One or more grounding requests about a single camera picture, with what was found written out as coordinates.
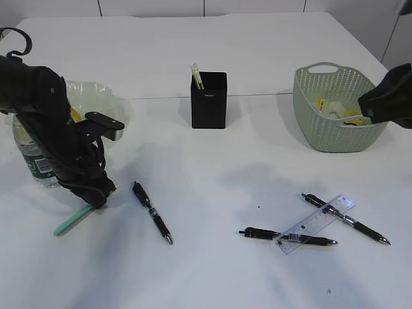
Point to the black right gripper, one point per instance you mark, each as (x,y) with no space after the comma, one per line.
(390,101)

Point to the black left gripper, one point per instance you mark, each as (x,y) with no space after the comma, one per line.
(92,184)

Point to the mint green pen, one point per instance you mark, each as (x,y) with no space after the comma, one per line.
(77,217)

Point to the yellow white waste paper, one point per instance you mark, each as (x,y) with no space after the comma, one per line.
(336,110)

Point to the clear water bottle green label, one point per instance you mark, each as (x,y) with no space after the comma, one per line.
(37,164)

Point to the yellow pear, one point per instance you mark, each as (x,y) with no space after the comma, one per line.
(76,116)

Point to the yellow pen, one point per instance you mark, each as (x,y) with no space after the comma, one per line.
(197,77)

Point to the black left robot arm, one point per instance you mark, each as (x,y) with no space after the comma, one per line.
(37,95)

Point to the black pen centre left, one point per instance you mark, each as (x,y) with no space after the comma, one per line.
(143,198)

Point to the green woven plastic basket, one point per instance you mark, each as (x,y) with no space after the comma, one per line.
(333,83)

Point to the green wavy glass plate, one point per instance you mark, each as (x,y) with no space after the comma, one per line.
(85,97)

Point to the black pen under ruler top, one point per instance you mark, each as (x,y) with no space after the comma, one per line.
(314,200)

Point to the black pen under ruler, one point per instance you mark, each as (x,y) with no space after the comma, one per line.
(314,200)
(252,232)

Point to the transparent plastic ruler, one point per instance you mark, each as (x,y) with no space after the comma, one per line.
(314,223)

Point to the black square pen holder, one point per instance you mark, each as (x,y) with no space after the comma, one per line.
(209,105)

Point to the black pen under ruler bottom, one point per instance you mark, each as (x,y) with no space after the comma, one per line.
(252,232)

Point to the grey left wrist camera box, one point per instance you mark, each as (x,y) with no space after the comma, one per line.
(103,125)

